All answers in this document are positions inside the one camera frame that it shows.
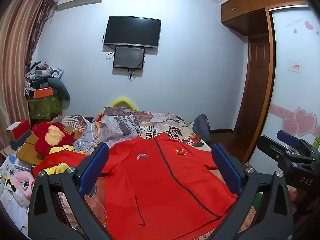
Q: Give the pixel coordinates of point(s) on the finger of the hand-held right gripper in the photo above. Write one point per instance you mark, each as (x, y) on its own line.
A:
(287, 137)
(270, 146)

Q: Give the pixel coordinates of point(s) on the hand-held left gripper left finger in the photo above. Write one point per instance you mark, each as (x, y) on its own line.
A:
(96, 165)

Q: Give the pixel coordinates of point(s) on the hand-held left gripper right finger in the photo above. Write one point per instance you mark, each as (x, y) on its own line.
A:
(226, 165)

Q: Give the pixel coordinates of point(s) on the red zip jacket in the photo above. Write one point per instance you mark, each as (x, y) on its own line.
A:
(155, 185)

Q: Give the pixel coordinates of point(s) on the person's right hand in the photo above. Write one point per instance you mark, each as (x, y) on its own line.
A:
(293, 193)

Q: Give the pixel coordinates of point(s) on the green bottle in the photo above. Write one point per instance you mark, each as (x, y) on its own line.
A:
(317, 142)

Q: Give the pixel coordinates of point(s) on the yellow cloth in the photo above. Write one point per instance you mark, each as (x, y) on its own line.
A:
(61, 150)

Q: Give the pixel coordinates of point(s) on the grey printed quilt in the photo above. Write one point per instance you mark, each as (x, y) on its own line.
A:
(117, 127)

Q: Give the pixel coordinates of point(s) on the blue grey backpack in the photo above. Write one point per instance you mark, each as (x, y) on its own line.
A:
(202, 127)

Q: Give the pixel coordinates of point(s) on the printed bed sheet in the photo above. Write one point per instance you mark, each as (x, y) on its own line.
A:
(180, 130)

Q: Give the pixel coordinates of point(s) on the red plush toy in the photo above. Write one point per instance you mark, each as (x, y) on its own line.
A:
(43, 140)

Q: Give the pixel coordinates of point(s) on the brown cardboard box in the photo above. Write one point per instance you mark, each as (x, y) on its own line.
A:
(28, 152)

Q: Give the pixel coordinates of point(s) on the yellow curved object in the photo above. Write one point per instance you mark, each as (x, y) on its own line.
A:
(122, 101)

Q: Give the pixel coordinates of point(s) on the white red label sticker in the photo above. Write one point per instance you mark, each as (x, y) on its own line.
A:
(295, 67)

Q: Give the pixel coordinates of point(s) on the pink plush toy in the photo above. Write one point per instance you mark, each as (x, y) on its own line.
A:
(21, 180)

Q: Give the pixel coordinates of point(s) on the green patterned cloth cover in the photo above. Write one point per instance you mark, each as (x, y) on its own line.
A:
(43, 107)

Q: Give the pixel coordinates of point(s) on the red and white box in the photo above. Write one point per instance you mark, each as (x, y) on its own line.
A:
(18, 128)

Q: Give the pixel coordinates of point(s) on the orange box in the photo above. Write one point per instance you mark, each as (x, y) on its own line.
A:
(43, 93)

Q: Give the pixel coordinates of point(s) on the clutter pile of bags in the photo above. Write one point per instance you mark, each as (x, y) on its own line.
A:
(41, 73)

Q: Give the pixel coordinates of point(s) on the small black monitor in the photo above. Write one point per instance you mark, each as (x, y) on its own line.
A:
(128, 58)

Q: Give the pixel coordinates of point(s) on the wooden overhead cabinet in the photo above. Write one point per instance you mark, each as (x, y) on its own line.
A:
(247, 2)

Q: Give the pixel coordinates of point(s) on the brown striped curtain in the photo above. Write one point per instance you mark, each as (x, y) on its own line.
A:
(17, 42)

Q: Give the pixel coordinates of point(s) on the black wall television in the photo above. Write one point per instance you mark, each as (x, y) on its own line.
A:
(132, 31)

